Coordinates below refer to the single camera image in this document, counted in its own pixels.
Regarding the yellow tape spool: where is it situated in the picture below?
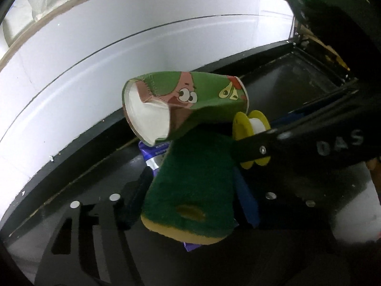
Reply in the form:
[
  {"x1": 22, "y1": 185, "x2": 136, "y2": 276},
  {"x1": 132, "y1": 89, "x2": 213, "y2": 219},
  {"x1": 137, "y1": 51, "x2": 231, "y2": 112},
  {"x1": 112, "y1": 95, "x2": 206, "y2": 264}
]
[{"x1": 232, "y1": 110, "x2": 271, "y2": 170}]

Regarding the green cartoon paper cup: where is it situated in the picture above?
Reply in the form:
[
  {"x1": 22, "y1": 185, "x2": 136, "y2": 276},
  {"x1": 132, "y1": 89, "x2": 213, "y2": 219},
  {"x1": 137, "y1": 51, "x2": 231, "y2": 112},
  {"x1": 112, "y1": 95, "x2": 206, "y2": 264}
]
[{"x1": 121, "y1": 71, "x2": 249, "y2": 147}]

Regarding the green yellow scrub sponge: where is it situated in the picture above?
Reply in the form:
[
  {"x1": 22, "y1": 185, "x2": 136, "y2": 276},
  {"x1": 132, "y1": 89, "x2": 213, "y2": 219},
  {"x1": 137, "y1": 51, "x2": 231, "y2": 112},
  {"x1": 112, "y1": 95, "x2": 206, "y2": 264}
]
[{"x1": 140, "y1": 124, "x2": 234, "y2": 245}]

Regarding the purple snack wrapper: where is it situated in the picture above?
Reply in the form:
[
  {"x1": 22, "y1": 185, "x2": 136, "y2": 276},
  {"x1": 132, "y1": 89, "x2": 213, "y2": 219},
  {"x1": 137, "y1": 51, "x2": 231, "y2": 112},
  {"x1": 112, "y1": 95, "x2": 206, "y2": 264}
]
[{"x1": 138, "y1": 141, "x2": 169, "y2": 176}]

